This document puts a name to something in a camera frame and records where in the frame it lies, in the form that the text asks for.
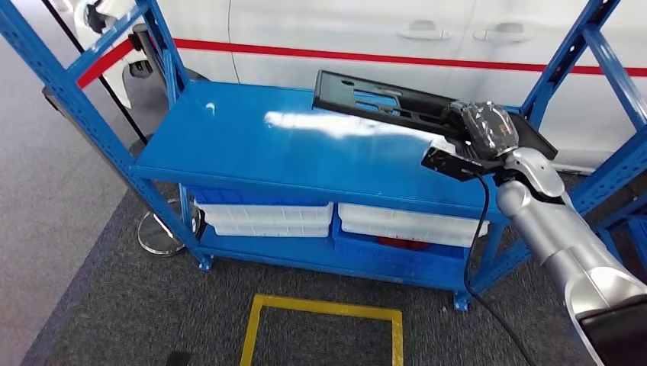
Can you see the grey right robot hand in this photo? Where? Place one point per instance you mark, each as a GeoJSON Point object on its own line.
{"type": "Point", "coordinates": [487, 129]}

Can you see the black plastic frame part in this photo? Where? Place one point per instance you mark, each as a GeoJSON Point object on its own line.
{"type": "Point", "coordinates": [326, 96]}

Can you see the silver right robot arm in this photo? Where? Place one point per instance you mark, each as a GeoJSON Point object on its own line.
{"type": "Point", "coordinates": [551, 227]}

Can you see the blue metal shelf rack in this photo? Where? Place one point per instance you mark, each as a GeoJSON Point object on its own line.
{"type": "Point", "coordinates": [253, 146]}

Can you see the red item in bin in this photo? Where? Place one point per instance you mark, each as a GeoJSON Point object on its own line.
{"type": "Point", "coordinates": [402, 243]}

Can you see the blue wheeled metal cart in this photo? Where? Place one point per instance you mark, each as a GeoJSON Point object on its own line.
{"type": "Point", "coordinates": [637, 227]}

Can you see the white car with red stripe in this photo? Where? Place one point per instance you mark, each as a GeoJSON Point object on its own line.
{"type": "Point", "coordinates": [328, 20]}

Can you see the chrome stanchion with round base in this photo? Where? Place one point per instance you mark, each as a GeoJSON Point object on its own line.
{"type": "Point", "coordinates": [161, 242]}

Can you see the black stanchion pole with base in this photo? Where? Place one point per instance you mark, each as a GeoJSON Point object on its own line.
{"type": "Point", "coordinates": [116, 101]}

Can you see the red barrier belt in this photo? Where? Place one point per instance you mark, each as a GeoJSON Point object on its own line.
{"type": "Point", "coordinates": [103, 63]}

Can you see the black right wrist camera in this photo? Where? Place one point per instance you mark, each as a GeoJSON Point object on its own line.
{"type": "Point", "coordinates": [447, 161]}

